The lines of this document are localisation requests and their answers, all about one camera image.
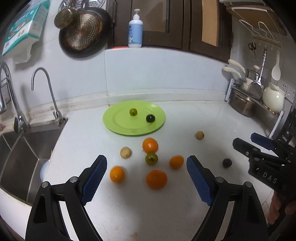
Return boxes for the white rice spoon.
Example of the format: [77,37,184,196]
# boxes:
[271,50,281,81]

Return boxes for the green fruit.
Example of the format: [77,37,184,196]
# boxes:
[129,108,137,116]
[145,153,158,166]

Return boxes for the black scissors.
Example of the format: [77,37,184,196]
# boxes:
[248,42,256,57]

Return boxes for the black frying pan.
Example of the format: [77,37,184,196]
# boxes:
[59,7,113,58]

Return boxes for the green plate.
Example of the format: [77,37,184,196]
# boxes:
[103,100,166,136]

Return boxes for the brown kiwi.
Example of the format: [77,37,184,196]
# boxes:
[195,131,205,140]
[120,147,132,159]

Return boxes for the white ceramic jug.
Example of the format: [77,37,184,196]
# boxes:
[262,83,288,114]

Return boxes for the steel kitchen sink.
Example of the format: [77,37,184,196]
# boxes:
[1,123,63,205]

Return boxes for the steel spatula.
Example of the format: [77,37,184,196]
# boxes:
[248,48,267,99]

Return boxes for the chrome main faucet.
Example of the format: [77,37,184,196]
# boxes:
[1,61,30,133]

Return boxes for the dark wooden window frame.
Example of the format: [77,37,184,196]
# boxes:
[106,1,232,62]

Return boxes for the small copper saucepan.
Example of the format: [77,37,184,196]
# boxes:
[54,8,80,29]

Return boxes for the white blue soap bottle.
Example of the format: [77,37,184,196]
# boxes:
[128,9,143,48]

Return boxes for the thin gooseneck faucet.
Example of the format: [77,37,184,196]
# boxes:
[31,67,67,127]

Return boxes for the dark plum front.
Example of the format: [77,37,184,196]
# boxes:
[146,114,156,123]

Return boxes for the steel pot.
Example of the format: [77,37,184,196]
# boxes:
[230,89,255,118]

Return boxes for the large front orange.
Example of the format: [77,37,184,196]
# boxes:
[146,170,168,190]

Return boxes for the round steel steamer rack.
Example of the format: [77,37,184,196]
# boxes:
[58,0,105,11]

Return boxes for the white wire hanging rack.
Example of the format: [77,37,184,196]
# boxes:
[238,19,282,48]

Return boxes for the dark plum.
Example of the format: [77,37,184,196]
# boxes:
[146,114,156,123]
[222,158,232,168]

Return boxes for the small orange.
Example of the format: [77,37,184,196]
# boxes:
[169,155,184,170]

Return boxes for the white bowl in sink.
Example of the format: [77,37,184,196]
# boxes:
[40,160,50,182]

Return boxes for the person right hand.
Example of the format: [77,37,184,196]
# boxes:
[267,191,296,225]

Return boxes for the black knife block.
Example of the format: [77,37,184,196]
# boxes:
[276,106,295,144]

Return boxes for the paper towel pack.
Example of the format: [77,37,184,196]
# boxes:
[2,1,51,64]

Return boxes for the wooden cutting board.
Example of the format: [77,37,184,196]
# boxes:
[226,5,287,36]

